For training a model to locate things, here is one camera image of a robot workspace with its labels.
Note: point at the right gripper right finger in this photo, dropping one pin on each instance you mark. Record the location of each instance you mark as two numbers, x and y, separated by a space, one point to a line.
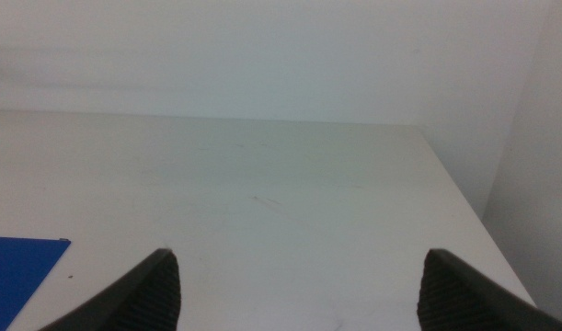
455 299

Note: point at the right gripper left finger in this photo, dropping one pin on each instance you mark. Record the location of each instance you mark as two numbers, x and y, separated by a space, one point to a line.
147 294

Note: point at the blue rectangular mat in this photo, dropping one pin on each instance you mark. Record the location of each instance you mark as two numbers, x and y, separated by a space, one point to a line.
14 271

